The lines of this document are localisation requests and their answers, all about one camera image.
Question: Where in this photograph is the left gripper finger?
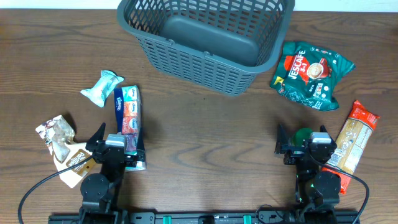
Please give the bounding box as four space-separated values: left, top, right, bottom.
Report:
85 123 106 152
136 128 145 151

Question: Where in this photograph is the green lidded jar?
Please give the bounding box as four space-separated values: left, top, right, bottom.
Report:
292 128 313 146

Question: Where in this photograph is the orange noodle packet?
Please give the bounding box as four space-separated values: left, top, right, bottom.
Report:
326 100 380 175

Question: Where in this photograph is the beige Panfee snack bag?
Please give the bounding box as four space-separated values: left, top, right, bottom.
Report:
35 115 96 188

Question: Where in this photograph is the light teal snack wrapper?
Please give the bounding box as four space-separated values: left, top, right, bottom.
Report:
80 70 124 108

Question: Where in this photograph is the Kleenex tissue multipack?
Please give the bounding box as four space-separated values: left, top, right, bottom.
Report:
114 85 146 172

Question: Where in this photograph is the green Nescafe coffee bag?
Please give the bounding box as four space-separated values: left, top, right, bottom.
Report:
270 42 355 111

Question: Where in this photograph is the grey plastic basket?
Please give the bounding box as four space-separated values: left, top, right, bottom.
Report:
117 0 295 96

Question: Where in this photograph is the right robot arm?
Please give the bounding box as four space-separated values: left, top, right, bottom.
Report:
275 125 341 223

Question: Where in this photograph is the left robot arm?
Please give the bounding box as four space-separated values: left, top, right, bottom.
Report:
78 123 145 224

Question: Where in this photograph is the right black cable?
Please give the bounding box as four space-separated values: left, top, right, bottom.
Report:
306 149 371 224

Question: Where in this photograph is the black cable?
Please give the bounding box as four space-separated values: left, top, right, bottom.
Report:
306 149 371 224
17 154 95 224

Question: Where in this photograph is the left black cable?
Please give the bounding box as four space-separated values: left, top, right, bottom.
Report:
17 154 95 224

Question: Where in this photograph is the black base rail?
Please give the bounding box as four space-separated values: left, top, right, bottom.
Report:
48 210 361 224

